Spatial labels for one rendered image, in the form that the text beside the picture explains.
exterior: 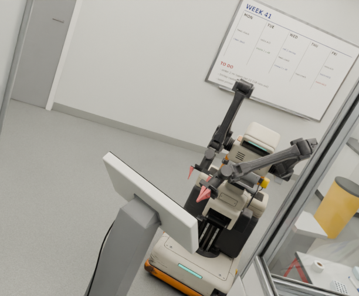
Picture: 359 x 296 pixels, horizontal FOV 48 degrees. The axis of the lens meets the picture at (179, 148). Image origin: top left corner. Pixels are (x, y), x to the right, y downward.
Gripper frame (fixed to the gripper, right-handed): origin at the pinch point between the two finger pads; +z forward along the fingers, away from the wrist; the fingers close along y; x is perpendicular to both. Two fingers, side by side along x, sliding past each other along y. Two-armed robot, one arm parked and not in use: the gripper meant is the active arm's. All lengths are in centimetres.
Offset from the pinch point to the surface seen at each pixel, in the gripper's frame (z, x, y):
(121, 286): 50, 17, -4
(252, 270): 9.5, 1.8, 38.8
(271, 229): -5.3, -11.7, 35.9
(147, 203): 20.3, -13.0, -11.8
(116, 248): 41.1, 2.7, -13.6
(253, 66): -257, 189, -126
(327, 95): -323, 241, -45
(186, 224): 20.0, -23.8, 10.9
